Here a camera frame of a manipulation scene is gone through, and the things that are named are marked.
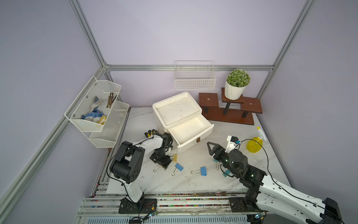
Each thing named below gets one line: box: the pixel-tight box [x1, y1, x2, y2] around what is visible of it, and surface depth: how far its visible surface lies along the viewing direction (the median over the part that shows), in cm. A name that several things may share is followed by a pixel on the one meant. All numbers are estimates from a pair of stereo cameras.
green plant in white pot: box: [224, 68, 251, 101], surface depth 87 cm
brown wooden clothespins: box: [106, 91, 118, 109], surface depth 83 cm
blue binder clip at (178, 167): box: [171, 162, 184, 177], surface depth 88 cm
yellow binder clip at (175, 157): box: [173, 153, 178, 163], surface depth 92 cm
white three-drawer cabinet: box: [152, 91, 215, 144], surface depth 87 cm
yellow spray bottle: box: [247, 126, 267, 154], surface depth 86 cm
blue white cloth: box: [81, 96, 104, 124], surface depth 73 cm
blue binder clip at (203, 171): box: [190, 166, 207, 176], surface depth 88 cm
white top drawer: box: [166, 114, 214, 151], surface depth 85 cm
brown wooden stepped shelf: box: [198, 87, 263, 126], surface depth 110 cm
